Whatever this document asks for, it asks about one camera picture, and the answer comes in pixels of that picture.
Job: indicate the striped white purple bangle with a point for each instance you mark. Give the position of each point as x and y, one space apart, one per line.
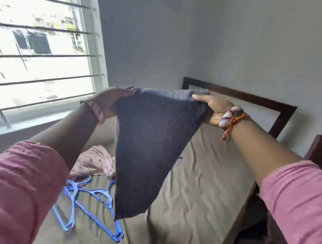
229 114

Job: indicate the person's right forearm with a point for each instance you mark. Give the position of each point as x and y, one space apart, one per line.
266 151

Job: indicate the blue striped shirt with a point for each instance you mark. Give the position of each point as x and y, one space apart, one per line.
151 146

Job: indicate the dark wooden bed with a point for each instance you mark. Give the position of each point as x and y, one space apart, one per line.
251 100

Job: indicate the person's left hand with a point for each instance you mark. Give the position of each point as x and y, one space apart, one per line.
108 100

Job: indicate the maroon plastic chair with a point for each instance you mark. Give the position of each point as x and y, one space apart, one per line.
314 151

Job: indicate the person's left forearm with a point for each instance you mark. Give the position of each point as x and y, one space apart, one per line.
65 133

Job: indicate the pink floral striped garment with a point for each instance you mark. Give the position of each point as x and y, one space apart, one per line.
95 161

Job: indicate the pile of blue hangers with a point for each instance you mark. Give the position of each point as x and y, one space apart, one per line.
75 191

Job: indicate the white framed window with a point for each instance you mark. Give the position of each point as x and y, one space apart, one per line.
95 50

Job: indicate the person's right hand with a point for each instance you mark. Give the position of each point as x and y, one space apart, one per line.
217 108

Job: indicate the bed with beige sheet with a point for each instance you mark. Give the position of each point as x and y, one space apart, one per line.
206 186

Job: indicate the striped orange purple bangle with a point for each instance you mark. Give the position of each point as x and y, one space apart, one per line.
95 111

